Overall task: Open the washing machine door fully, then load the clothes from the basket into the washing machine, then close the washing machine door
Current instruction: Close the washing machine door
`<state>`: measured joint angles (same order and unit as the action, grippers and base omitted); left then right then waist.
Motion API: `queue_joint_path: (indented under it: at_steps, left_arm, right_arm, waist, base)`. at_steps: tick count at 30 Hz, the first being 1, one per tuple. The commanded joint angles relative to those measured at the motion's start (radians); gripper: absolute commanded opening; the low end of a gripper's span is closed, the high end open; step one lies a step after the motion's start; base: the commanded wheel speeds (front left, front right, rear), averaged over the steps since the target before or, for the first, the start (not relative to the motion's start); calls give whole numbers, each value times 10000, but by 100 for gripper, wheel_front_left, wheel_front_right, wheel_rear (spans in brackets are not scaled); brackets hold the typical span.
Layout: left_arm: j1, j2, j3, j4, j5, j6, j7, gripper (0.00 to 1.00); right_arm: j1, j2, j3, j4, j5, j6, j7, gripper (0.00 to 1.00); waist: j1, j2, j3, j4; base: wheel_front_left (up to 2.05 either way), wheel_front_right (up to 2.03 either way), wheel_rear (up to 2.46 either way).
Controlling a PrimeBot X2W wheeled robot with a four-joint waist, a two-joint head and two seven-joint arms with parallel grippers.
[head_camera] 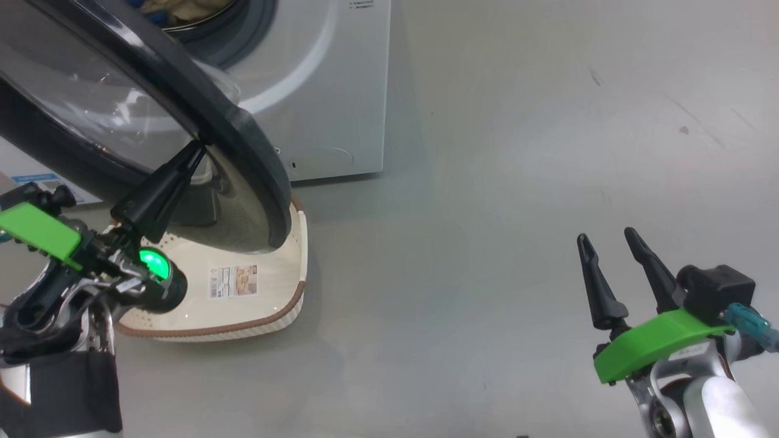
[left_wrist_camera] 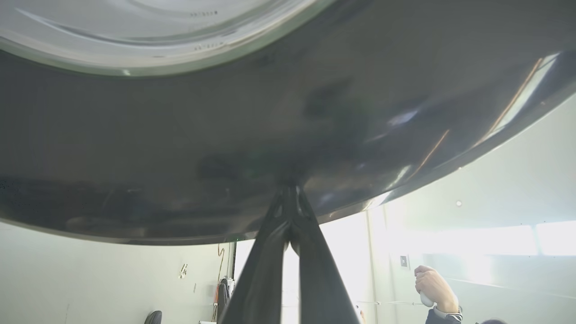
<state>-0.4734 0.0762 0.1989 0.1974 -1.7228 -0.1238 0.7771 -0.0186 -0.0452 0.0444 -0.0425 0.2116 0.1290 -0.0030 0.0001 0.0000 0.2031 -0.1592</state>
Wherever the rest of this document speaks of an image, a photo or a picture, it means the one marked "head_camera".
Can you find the white front-load washing machine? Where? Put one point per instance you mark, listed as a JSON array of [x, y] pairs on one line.
[[341, 91]]

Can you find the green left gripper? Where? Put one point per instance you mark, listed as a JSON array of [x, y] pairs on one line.
[[36, 231]]

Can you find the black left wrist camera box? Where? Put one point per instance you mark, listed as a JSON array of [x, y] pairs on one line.
[[58, 196]]

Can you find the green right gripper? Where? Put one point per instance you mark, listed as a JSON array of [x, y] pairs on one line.
[[657, 340]]

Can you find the cream garment with blue print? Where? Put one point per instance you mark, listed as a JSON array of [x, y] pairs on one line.
[[195, 9]]

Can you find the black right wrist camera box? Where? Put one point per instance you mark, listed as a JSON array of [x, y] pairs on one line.
[[718, 289]]

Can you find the dark grey glass washer door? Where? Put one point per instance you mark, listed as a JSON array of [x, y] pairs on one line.
[[243, 140]]

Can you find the printed paper basket label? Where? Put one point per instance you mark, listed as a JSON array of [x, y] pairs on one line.
[[233, 281]]

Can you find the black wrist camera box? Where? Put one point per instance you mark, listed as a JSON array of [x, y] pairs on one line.
[[58, 196], [718, 289]]

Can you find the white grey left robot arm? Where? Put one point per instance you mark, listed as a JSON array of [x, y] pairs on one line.
[[55, 377]]

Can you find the cream laundry basket brown rim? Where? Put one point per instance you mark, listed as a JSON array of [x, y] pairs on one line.
[[280, 267]]

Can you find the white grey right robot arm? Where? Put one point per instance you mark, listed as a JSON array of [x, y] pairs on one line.
[[718, 401]]

